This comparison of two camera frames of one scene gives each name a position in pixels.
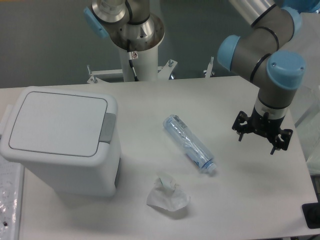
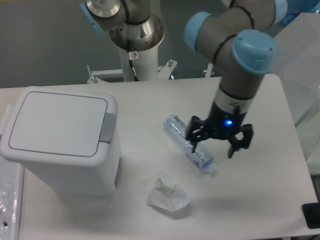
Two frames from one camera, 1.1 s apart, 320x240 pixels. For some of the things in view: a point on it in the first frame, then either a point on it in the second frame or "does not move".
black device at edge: (311, 213) does not move
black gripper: (266, 127) to (221, 124)
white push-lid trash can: (68, 140) does not move
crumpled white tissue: (166, 193) does not move
